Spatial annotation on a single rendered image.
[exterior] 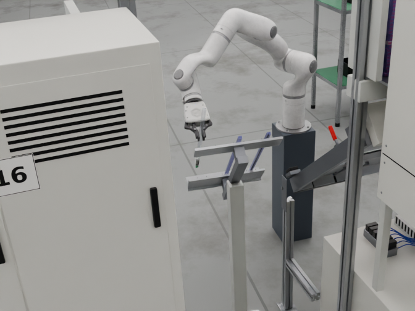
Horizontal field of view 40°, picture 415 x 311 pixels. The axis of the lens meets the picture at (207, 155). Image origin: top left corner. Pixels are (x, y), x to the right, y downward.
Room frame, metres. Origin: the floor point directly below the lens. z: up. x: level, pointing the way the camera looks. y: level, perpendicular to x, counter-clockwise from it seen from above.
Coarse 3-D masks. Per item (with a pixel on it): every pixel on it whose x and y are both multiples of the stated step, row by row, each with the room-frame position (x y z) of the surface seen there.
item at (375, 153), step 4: (368, 148) 1.93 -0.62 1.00; (372, 148) 1.95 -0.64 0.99; (376, 148) 1.97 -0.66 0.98; (380, 148) 1.99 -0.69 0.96; (368, 152) 1.81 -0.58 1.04; (372, 152) 1.82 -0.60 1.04; (376, 152) 1.83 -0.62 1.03; (380, 152) 1.86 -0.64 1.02; (364, 156) 1.84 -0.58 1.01; (368, 156) 1.86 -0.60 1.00; (372, 156) 1.88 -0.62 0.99; (376, 156) 1.90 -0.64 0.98; (380, 156) 1.93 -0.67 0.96
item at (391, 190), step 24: (408, 0) 1.53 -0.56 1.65; (408, 24) 1.52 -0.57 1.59; (408, 48) 1.51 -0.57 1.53; (408, 72) 1.50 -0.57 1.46; (408, 96) 1.49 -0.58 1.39; (384, 120) 1.58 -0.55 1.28; (408, 120) 1.48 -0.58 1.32; (384, 144) 1.57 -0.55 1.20; (408, 144) 1.46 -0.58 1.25; (384, 168) 1.56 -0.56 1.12; (408, 168) 1.45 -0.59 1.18; (384, 192) 1.55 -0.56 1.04; (408, 192) 1.44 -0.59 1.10; (384, 216) 1.55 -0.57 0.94; (408, 216) 1.43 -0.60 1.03; (384, 240) 1.55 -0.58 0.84; (384, 264) 1.56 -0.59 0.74
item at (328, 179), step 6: (366, 168) 2.28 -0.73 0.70; (372, 168) 2.29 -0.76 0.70; (378, 168) 2.29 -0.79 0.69; (330, 174) 2.24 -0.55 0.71; (342, 174) 2.25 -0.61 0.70; (366, 174) 2.27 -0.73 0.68; (318, 180) 2.21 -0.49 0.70; (324, 180) 2.21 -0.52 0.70; (330, 180) 2.22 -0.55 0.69; (336, 180) 2.23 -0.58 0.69; (342, 180) 2.23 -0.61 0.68; (306, 186) 2.18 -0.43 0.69; (312, 186) 2.19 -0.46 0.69
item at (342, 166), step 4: (364, 160) 2.15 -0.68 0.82; (368, 160) 2.18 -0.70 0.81; (372, 160) 2.20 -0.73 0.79; (376, 160) 2.23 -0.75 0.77; (340, 164) 2.09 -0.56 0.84; (344, 164) 2.10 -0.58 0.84; (368, 164) 2.18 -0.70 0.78; (372, 164) 2.30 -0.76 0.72; (336, 168) 2.15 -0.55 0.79; (340, 168) 2.18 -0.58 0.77; (344, 168) 2.15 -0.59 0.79; (328, 172) 2.18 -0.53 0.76; (332, 172) 2.21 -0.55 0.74
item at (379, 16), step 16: (352, 0) 1.77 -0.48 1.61; (384, 0) 1.62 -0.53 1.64; (352, 16) 1.76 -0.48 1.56; (384, 16) 1.62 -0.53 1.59; (352, 32) 1.76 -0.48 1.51; (384, 32) 1.62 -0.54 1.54; (352, 48) 1.75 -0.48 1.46; (384, 48) 1.63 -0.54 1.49; (352, 64) 1.75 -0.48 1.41; (368, 64) 1.66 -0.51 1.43; (384, 80) 1.63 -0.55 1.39; (368, 224) 1.88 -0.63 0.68; (400, 224) 1.91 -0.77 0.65; (368, 240) 1.85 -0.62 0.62; (304, 288) 1.96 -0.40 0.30
